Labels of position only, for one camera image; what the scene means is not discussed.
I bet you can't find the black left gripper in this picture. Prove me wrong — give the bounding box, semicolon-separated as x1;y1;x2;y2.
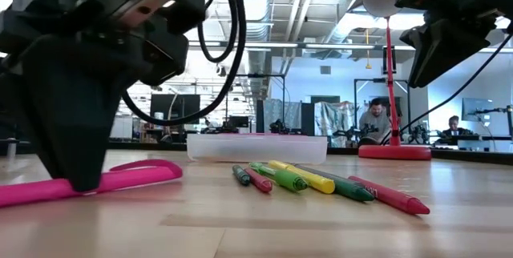
0;0;189;193

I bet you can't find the fat pink highlighter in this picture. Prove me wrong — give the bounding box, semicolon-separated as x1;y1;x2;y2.
0;159;184;209

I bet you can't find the long red crayon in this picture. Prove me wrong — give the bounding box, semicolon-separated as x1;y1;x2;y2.
347;175;431;216

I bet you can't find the dark green marker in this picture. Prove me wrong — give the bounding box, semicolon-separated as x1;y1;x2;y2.
295;164;375;203

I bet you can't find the dark green crayon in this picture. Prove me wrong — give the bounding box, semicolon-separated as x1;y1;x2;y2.
232;164;252;187

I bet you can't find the yellow highlighter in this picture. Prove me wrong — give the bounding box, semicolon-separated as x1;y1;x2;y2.
267;159;336;195

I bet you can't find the small red marker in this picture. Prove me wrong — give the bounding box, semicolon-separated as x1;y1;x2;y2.
244;167;274;194

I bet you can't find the green highlighter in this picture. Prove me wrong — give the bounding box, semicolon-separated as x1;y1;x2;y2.
248;161;309;193

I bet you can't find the translucent plastic supply box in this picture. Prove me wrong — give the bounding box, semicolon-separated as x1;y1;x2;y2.
186;132;329;166

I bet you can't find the white cabinet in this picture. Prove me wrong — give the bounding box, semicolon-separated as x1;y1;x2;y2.
111;115;133;139

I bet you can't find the black hanging panel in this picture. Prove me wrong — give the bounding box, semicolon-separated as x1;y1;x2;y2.
382;46;398;75

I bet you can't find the person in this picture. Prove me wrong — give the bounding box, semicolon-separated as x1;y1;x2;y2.
358;97;392;145
442;115;474;137

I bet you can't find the black boom stand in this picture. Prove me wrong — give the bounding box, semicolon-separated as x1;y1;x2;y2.
467;105;513;139

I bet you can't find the black computer monitor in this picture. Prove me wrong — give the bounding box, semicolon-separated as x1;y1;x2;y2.
149;94;201;131

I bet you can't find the red desk lamp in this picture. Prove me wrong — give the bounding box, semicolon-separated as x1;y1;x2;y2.
357;0;433;161

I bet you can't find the silver tarp cover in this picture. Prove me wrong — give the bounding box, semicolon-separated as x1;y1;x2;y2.
314;100;362;137

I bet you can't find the black cabinet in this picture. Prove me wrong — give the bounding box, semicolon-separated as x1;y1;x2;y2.
301;102;316;136

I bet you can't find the small black monitor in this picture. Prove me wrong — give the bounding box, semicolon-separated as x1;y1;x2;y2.
226;115;250;129

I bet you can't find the long ceiling light strip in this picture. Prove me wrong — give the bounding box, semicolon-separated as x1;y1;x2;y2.
188;39;426;53

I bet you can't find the grey plastic curtain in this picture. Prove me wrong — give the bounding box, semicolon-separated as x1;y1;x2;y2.
263;98;302;131

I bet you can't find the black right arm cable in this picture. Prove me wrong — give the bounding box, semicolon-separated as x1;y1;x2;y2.
379;33;513;146

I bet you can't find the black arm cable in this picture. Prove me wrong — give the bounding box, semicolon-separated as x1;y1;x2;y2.
379;33;513;146
119;0;248;127

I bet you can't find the wall-mounted screen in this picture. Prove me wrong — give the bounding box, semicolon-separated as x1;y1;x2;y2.
461;97;496;123

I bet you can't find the black aluminium table frame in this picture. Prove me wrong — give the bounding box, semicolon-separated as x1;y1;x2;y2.
107;139;513;165

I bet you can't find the black metal frame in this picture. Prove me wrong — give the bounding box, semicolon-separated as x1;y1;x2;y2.
236;73;286;135
353;78;411;139

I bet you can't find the yellow hanging cord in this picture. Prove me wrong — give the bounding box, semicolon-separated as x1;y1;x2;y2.
364;28;373;70

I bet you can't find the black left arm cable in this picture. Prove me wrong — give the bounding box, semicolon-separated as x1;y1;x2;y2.
119;0;248;127

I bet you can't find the silver ventilation duct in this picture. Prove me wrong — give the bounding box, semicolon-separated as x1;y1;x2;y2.
240;0;276;101

